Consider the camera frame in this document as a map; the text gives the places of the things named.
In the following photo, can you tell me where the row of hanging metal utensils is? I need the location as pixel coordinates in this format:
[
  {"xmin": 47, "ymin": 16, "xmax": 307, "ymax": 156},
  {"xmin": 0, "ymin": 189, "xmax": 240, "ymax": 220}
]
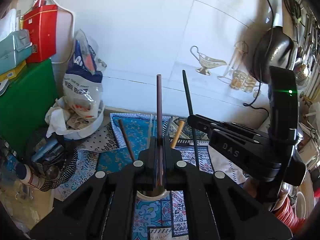
[{"xmin": 282, "ymin": 0, "xmax": 320, "ymax": 101}]

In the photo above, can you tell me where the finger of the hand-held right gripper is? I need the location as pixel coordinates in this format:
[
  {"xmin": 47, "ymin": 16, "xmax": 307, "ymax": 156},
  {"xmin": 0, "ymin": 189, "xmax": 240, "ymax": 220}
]
[
  {"xmin": 187, "ymin": 115, "xmax": 266, "ymax": 141},
  {"xmin": 195, "ymin": 114, "xmax": 268, "ymax": 136}
]

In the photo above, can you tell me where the white ceramic cup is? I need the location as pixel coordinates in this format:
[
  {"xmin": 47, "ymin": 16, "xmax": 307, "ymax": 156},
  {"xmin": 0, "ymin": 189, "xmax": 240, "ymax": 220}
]
[{"xmin": 137, "ymin": 188, "xmax": 171, "ymax": 201}]

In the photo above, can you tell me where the blue patterned patchwork mat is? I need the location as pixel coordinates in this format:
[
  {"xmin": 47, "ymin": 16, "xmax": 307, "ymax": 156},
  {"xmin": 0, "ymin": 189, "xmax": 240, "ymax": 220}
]
[{"xmin": 54, "ymin": 112, "xmax": 248, "ymax": 240}]

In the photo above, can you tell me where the white plastic basin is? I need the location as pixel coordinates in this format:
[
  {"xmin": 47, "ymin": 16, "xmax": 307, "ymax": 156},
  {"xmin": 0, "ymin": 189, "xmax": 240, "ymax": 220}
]
[{"xmin": 53, "ymin": 97, "xmax": 105, "ymax": 140}]

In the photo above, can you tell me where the thin white cable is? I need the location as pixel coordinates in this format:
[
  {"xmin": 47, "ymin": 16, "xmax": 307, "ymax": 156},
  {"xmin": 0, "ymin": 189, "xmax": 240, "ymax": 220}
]
[{"xmin": 51, "ymin": 0, "xmax": 76, "ymax": 65}]

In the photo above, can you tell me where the person's right forearm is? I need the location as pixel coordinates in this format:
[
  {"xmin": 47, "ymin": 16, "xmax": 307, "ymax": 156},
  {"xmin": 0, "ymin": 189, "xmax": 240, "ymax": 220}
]
[{"xmin": 274, "ymin": 197, "xmax": 306, "ymax": 232}]

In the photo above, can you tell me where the teal tissue box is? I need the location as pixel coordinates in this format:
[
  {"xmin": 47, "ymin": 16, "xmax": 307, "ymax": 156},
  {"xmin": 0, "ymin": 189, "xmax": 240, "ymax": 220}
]
[{"xmin": 0, "ymin": 28, "xmax": 33, "ymax": 74}]

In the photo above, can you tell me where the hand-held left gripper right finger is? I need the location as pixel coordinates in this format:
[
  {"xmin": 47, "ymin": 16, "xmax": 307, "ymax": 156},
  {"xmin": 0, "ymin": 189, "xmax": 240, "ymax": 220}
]
[{"xmin": 162, "ymin": 137, "xmax": 292, "ymax": 240}]

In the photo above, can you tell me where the small white device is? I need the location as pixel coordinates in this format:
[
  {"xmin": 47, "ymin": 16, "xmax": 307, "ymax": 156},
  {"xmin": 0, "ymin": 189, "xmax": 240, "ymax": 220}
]
[{"xmin": 0, "ymin": 78, "xmax": 11, "ymax": 96}]

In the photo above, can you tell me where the glassware wall sticker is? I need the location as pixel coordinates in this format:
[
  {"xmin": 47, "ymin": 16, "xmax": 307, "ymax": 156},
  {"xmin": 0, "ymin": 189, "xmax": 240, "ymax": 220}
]
[{"xmin": 217, "ymin": 40, "xmax": 261, "ymax": 94}]

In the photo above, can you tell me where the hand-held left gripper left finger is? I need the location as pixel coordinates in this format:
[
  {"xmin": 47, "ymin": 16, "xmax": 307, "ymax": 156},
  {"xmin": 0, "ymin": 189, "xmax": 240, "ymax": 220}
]
[{"xmin": 30, "ymin": 137, "xmax": 160, "ymax": 240}]

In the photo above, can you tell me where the black chopstick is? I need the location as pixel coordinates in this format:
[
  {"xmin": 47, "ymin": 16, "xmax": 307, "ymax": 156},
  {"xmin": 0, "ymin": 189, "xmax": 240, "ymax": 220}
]
[{"xmin": 182, "ymin": 70, "xmax": 200, "ymax": 170}]

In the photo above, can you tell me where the green box appliance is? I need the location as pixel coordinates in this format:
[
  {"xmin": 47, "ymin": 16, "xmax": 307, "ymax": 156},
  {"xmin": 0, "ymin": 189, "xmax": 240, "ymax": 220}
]
[{"xmin": 0, "ymin": 58, "xmax": 60, "ymax": 141}]

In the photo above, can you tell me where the gravy boat wall sticker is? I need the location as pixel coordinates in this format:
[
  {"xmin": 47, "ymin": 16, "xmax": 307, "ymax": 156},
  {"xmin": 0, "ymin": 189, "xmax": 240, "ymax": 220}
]
[{"xmin": 190, "ymin": 45, "xmax": 228, "ymax": 76}]

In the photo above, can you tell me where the yellow flat box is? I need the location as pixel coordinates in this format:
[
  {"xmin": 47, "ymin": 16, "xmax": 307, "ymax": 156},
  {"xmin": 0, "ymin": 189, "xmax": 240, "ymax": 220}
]
[{"xmin": 0, "ymin": 60, "xmax": 27, "ymax": 81}]

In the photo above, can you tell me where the black power cable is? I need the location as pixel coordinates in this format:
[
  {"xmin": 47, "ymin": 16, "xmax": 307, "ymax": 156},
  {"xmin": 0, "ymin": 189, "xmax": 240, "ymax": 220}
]
[{"xmin": 243, "ymin": 0, "xmax": 276, "ymax": 117}]

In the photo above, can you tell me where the person's right hand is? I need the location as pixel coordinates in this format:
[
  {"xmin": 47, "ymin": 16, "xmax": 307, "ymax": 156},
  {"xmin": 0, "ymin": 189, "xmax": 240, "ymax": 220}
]
[{"xmin": 243, "ymin": 176, "xmax": 261, "ymax": 198}]

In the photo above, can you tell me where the grey chopstick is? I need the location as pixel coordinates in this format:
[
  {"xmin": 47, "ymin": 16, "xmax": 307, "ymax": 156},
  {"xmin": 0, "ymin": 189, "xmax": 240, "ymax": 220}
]
[{"xmin": 163, "ymin": 117, "xmax": 172, "ymax": 140}]

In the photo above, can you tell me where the yellow wooden chopstick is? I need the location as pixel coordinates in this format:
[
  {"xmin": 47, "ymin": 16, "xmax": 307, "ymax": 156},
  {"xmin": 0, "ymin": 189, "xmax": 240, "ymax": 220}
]
[{"xmin": 170, "ymin": 121, "xmax": 185, "ymax": 149}]

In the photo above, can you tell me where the black wok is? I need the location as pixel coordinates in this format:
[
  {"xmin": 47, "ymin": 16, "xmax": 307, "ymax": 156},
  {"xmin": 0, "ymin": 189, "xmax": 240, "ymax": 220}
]
[{"xmin": 252, "ymin": 26, "xmax": 297, "ymax": 85}]

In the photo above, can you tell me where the reddish brown chopstick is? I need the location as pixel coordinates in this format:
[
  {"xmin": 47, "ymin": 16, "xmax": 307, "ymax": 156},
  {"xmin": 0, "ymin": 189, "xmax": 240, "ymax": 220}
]
[{"xmin": 156, "ymin": 74, "xmax": 164, "ymax": 188}]

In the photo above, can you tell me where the small metal cup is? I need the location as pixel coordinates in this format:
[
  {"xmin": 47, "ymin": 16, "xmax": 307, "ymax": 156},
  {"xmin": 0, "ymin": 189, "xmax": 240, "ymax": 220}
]
[{"xmin": 46, "ymin": 166, "xmax": 61, "ymax": 181}]

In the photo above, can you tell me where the red tin box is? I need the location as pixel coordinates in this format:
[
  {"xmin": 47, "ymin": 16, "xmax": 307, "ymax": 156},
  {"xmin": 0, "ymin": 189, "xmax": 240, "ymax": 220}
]
[{"xmin": 23, "ymin": 4, "xmax": 58, "ymax": 64}]

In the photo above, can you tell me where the white and blue plastic bag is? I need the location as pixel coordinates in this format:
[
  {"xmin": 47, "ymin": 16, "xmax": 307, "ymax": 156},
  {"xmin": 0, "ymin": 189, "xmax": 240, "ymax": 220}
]
[{"xmin": 62, "ymin": 28, "xmax": 108, "ymax": 121}]

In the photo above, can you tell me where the crumpled white tissue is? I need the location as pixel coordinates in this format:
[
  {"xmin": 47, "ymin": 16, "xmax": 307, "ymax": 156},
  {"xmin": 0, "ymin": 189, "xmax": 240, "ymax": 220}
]
[{"xmin": 45, "ymin": 106, "xmax": 68, "ymax": 138}]

